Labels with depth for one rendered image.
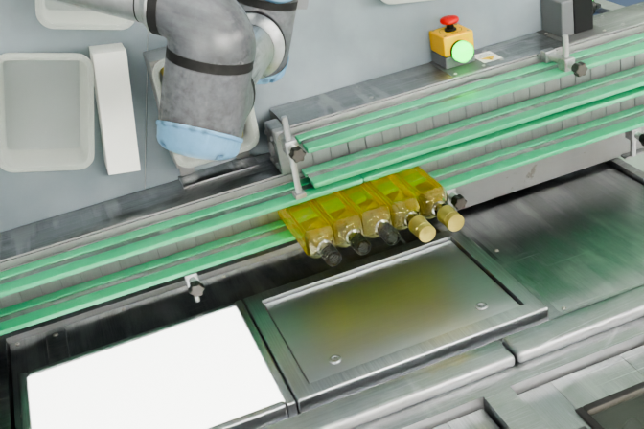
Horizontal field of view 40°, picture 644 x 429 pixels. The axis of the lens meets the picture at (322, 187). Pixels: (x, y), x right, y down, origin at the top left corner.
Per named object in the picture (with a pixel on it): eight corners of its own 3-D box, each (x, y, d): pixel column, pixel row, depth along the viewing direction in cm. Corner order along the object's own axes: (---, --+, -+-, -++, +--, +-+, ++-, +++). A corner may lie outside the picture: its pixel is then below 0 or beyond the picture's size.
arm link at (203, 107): (303, -6, 161) (246, 72, 110) (289, 73, 166) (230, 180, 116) (239, -19, 161) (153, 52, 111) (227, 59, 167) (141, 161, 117)
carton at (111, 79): (104, 164, 176) (108, 174, 170) (88, 46, 166) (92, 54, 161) (135, 159, 177) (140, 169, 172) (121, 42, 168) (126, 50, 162)
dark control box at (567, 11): (540, 29, 198) (562, 38, 191) (539, -6, 195) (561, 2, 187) (572, 20, 200) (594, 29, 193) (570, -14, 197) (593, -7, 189)
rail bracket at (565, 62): (537, 61, 186) (573, 79, 175) (535, 29, 183) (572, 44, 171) (553, 56, 187) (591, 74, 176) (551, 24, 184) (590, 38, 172)
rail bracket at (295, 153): (281, 185, 176) (301, 210, 165) (265, 107, 168) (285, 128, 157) (295, 180, 176) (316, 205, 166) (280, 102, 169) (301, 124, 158)
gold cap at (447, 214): (448, 224, 164) (460, 234, 160) (433, 219, 163) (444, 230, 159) (456, 207, 163) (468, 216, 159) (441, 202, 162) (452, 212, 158)
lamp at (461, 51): (450, 62, 185) (457, 66, 182) (448, 42, 183) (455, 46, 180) (470, 57, 186) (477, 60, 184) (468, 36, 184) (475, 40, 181)
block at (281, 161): (269, 164, 181) (279, 176, 175) (260, 122, 176) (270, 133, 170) (286, 159, 182) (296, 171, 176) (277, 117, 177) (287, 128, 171)
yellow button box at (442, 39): (430, 60, 192) (446, 70, 185) (426, 28, 188) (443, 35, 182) (459, 53, 193) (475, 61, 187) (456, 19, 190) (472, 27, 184)
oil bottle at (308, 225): (278, 217, 179) (312, 265, 160) (273, 192, 176) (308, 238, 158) (304, 209, 180) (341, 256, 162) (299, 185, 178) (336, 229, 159)
